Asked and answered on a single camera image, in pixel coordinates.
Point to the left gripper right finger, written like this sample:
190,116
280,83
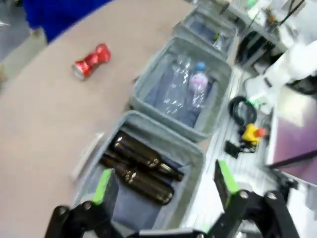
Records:
230,188

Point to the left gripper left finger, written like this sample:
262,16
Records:
104,196

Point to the brown glass bottle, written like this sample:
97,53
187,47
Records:
146,156
138,181

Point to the clear bottle with pink label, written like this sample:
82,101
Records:
198,84

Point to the clear plastic bottle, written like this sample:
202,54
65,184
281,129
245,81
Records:
177,84

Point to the silvery waste piece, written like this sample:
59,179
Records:
221,41

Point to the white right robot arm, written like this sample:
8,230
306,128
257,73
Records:
287,62

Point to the grey fabric basket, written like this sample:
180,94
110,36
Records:
230,32
188,153
218,74

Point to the crushed red can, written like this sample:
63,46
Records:
92,60

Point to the small black box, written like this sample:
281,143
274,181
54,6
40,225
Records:
231,148

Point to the yellow emergency stop button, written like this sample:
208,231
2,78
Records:
251,134

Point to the purple flat screen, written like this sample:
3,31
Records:
294,129

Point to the black equipment box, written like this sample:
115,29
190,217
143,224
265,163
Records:
255,52

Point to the person in blue hoodie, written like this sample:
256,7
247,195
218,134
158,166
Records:
74,17

